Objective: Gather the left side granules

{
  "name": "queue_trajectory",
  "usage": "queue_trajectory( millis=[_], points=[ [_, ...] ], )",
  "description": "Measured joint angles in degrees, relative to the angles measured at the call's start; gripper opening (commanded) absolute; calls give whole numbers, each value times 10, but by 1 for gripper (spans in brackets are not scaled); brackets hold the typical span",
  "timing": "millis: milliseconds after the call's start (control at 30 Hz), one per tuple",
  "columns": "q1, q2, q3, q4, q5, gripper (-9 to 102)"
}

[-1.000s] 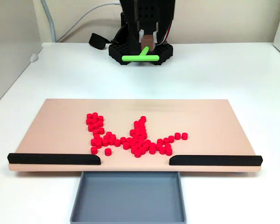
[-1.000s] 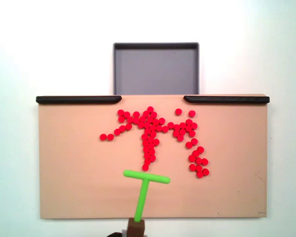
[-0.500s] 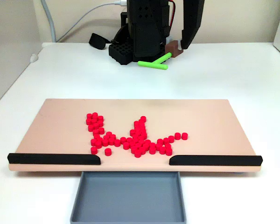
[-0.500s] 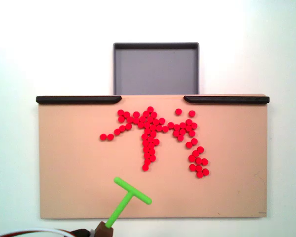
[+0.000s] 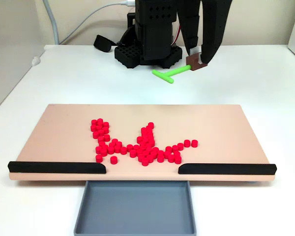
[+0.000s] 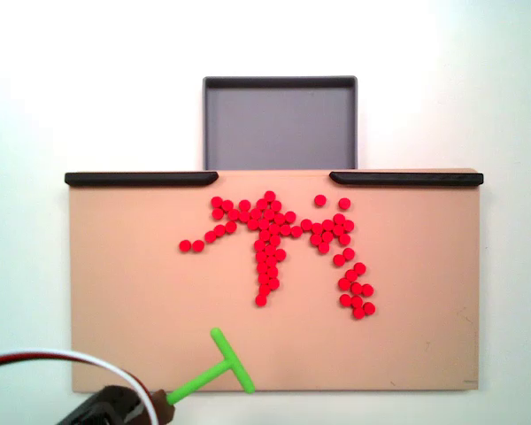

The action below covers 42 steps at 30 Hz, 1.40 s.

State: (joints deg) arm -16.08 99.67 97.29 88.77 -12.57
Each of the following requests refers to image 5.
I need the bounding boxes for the black table clamp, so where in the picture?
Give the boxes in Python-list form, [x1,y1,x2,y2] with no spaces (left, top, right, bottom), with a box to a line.
[93,34,114,53]

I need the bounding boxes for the green T-shaped pusher tool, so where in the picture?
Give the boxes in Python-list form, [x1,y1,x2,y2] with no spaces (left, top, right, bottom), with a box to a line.
[151,48,208,86]

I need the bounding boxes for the black edge rail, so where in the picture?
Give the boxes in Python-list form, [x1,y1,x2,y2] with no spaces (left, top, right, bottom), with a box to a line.
[7,161,107,175]
[178,163,277,176]

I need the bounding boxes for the white USB cable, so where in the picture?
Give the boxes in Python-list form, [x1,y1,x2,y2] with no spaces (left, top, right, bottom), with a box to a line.
[59,0,136,46]

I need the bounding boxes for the thick white hose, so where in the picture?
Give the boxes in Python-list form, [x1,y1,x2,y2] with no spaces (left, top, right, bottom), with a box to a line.
[42,0,60,46]

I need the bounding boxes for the beige rectangular board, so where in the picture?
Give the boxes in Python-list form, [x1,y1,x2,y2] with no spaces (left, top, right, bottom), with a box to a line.
[8,104,276,182]

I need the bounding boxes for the grey rectangular tray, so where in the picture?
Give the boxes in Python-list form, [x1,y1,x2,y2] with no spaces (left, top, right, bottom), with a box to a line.
[73,180,197,236]

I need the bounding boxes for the red white black servo wires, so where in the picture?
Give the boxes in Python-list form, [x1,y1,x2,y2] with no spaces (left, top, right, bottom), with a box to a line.
[172,23,182,47]

